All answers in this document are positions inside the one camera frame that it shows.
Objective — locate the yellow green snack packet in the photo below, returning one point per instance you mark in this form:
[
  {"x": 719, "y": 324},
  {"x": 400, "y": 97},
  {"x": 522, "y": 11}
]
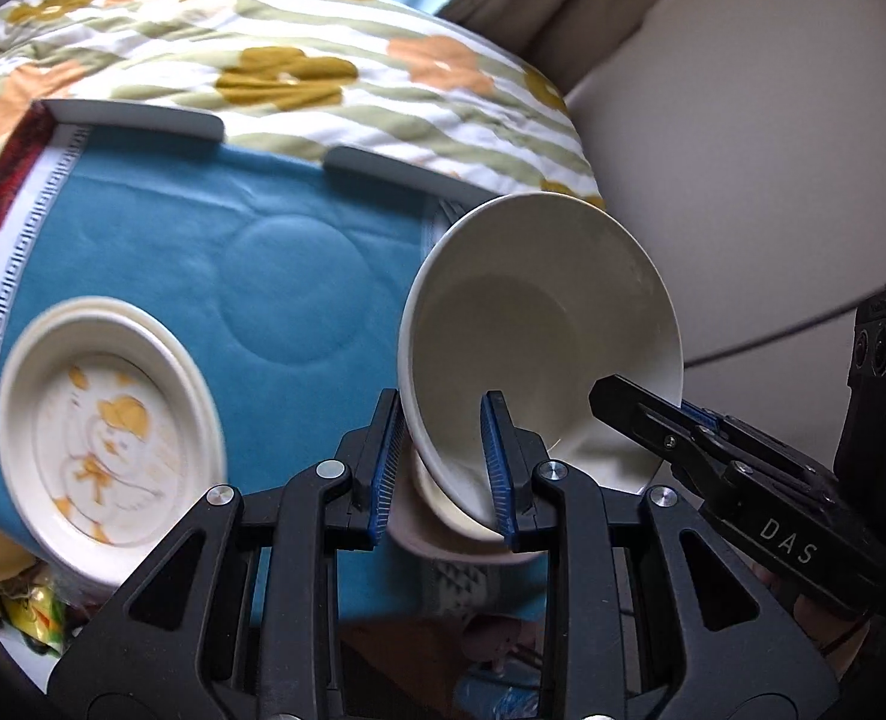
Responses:
[{"x": 30, "y": 607}]

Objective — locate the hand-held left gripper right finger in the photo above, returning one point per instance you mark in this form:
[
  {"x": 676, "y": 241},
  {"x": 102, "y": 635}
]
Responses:
[{"x": 497, "y": 465}]

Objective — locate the cream ceramic bowl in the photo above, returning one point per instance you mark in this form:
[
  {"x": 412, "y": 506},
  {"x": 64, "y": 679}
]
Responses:
[{"x": 518, "y": 315}]

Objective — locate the person's right hand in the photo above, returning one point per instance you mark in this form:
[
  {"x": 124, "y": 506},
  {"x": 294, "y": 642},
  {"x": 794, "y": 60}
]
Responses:
[{"x": 817, "y": 619}]

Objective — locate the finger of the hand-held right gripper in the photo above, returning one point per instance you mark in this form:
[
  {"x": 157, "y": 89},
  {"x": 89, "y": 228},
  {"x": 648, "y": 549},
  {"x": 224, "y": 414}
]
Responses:
[
  {"x": 772, "y": 525},
  {"x": 772, "y": 454}
]

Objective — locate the brown curtain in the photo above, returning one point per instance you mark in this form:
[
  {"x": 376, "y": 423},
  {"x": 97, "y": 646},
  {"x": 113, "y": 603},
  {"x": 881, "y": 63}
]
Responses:
[{"x": 563, "y": 15}]

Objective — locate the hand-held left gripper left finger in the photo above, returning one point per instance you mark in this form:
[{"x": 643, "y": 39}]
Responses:
[{"x": 383, "y": 472}]

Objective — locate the blue plastic object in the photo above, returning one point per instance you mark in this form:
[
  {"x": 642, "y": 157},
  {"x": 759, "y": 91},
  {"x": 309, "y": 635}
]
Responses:
[{"x": 503, "y": 701}]

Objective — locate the pink flower-shaped bowl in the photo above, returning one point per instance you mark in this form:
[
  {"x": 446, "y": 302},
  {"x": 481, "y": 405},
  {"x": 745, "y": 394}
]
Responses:
[{"x": 420, "y": 540}]

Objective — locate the round duck print plate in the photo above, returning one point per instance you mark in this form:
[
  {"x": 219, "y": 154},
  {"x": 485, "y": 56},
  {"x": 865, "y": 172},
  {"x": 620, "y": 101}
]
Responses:
[{"x": 113, "y": 420}]

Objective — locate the white tray table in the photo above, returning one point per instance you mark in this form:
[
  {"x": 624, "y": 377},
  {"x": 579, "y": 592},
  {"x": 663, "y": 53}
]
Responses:
[{"x": 135, "y": 118}]

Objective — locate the blue mat with patterned border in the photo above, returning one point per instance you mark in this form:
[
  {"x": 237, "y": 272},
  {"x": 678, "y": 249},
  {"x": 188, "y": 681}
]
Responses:
[{"x": 188, "y": 240}]

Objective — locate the dusky pink object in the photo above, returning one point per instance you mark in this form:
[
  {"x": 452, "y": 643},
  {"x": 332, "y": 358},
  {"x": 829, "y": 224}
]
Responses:
[{"x": 488, "y": 645}]

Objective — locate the floral striped blanket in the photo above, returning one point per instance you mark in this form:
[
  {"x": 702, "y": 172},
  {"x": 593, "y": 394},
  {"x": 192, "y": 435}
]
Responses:
[{"x": 300, "y": 37}]

